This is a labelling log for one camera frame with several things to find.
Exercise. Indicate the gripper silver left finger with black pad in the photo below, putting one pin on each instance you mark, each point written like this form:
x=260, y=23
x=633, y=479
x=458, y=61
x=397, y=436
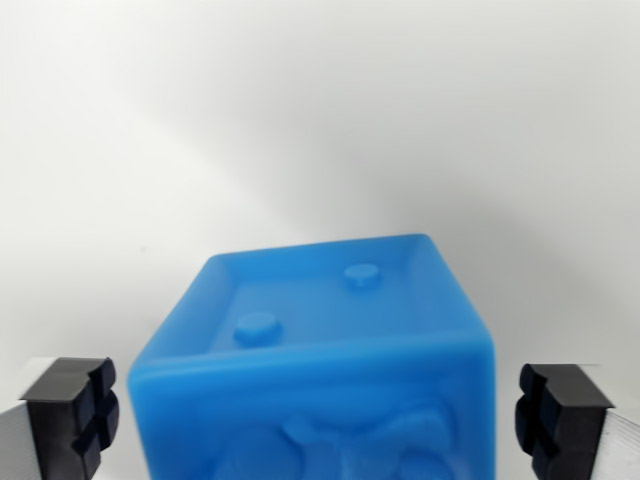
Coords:
x=60, y=420

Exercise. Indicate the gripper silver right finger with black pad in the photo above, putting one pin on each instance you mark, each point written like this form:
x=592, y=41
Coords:
x=575, y=425

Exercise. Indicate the blue soft embossed cube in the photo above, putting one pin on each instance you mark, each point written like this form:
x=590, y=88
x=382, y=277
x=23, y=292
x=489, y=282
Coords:
x=320, y=380

